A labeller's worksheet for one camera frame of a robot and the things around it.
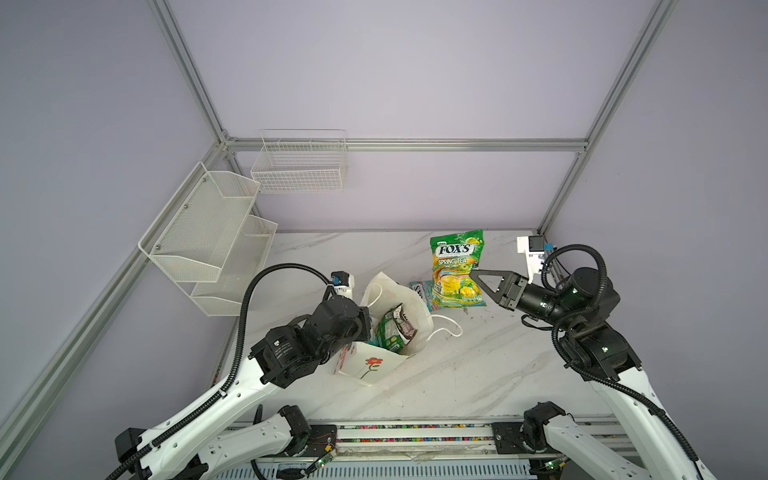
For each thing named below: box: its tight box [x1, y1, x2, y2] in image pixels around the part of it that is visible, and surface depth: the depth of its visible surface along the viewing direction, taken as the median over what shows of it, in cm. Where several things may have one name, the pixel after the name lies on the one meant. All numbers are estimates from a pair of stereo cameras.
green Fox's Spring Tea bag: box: [375, 303, 410, 353], surface depth 80 cm
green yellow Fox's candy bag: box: [430, 229, 487, 308], surface depth 62 cm
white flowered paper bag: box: [335, 272, 434, 385], surface depth 75 cm
